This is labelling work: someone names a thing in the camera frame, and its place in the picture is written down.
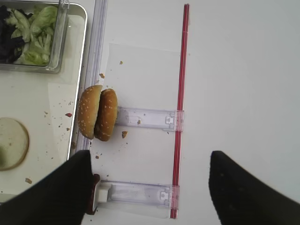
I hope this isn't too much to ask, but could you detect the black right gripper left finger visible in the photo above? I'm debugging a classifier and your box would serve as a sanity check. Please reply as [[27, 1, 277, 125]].
[[0, 150, 93, 225]]

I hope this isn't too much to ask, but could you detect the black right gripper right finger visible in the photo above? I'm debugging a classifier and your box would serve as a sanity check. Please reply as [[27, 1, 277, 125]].
[[209, 151, 300, 225]]

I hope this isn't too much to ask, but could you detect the right lower clear rail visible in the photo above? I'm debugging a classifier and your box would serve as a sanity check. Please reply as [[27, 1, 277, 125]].
[[100, 180, 175, 209]]

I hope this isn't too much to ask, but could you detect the right red strip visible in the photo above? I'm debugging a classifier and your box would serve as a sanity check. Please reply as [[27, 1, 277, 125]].
[[170, 4, 190, 219]]

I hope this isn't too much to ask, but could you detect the right clear acrylic divider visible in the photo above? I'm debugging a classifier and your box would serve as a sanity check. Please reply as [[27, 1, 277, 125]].
[[69, 0, 108, 156]]

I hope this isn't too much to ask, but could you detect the bottom bun slice on tray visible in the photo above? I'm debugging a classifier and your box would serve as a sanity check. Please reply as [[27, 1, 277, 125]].
[[0, 117, 30, 171]]

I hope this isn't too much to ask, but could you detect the rear sesame bun top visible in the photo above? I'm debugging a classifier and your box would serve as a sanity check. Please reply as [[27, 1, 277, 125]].
[[94, 89, 118, 142]]

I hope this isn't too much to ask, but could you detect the front sesame bun top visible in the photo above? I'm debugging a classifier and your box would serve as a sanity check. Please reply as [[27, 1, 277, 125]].
[[77, 85, 102, 140]]

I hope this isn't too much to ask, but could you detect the sesame bun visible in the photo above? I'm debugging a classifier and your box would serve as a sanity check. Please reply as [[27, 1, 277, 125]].
[[77, 85, 102, 140], [94, 89, 118, 142]]

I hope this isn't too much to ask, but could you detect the white metal tray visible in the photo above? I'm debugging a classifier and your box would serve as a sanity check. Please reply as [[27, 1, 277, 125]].
[[0, 3, 87, 202]]

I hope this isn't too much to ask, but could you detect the clear rail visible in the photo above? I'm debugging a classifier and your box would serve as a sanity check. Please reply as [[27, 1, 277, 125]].
[[100, 180, 175, 209], [116, 107, 184, 132]]

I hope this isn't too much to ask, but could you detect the white pusher block at patties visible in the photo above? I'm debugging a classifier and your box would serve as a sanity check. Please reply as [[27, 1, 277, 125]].
[[97, 184, 112, 204]]

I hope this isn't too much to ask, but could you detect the green lettuce in container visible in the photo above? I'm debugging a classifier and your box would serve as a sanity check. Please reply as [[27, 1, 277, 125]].
[[12, 6, 58, 67]]

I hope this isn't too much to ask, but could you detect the clear plastic salad container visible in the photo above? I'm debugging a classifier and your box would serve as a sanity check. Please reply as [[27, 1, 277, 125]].
[[0, 0, 70, 73]]

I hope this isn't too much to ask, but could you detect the right upper clear rail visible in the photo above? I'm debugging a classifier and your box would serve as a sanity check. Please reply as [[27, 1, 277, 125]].
[[116, 107, 184, 132]]

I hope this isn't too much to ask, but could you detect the stack of meat patties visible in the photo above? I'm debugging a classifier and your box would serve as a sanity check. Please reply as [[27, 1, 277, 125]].
[[86, 174, 101, 215]]

